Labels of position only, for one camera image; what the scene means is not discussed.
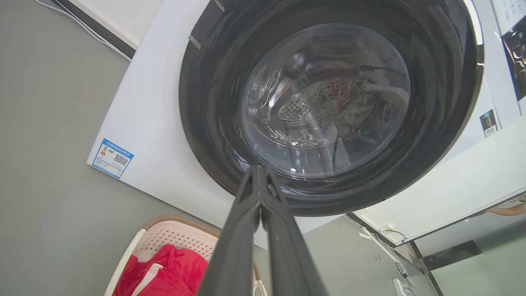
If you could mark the small black washer sticker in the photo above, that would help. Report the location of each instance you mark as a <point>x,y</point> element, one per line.
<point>488,123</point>

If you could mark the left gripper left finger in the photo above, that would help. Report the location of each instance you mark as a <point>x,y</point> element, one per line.
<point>236,246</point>

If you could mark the person bare forearm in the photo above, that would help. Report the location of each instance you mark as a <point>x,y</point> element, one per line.
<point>509,211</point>

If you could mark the white power strip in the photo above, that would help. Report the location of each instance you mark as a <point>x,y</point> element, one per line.
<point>399,287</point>

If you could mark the white perforated laundry basket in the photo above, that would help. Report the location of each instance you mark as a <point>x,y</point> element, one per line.
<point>176,235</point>

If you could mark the white front-load washing machine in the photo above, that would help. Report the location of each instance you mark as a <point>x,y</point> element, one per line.
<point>164,123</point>

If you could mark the red and white garment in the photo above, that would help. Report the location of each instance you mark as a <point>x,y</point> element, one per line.
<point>172,269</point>

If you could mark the black round washer door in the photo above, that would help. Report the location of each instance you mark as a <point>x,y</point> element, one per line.
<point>213,102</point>

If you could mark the blue energy label sticker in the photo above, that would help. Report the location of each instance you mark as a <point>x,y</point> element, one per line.
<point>113,158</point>

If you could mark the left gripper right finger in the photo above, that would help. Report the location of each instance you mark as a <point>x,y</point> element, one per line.
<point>287,246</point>

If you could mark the black washer control panel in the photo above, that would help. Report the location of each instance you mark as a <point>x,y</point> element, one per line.
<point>517,57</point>

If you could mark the steel washer drum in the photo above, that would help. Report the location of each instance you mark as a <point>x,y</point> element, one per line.
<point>324,102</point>

